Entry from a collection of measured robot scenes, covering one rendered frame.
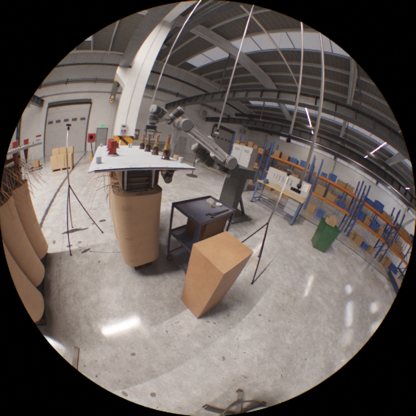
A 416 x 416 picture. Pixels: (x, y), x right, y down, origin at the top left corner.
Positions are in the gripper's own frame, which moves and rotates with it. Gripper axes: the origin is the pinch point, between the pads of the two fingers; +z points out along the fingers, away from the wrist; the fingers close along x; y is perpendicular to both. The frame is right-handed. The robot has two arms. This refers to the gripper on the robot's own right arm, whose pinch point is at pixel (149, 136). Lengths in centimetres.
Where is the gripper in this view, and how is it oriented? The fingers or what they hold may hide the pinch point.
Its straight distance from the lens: 174.7
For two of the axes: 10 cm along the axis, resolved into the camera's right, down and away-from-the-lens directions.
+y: 3.5, 4.9, -8.0
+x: 9.1, 0.3, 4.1
